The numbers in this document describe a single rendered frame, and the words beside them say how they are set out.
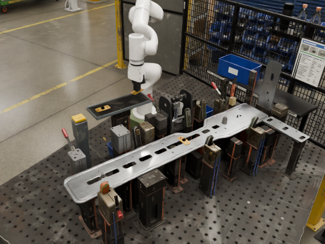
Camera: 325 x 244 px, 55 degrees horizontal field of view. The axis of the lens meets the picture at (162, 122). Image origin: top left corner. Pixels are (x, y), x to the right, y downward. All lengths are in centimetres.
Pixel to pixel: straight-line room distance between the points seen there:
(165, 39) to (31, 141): 225
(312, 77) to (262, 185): 83
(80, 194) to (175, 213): 58
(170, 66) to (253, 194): 298
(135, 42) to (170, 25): 275
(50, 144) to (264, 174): 230
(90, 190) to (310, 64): 166
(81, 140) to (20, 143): 194
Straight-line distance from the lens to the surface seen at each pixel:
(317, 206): 284
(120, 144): 171
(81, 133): 179
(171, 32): 445
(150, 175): 155
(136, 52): 173
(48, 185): 207
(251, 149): 204
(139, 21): 184
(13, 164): 344
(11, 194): 208
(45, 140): 366
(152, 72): 220
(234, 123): 205
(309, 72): 239
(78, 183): 159
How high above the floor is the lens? 209
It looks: 33 degrees down
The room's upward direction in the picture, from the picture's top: 2 degrees clockwise
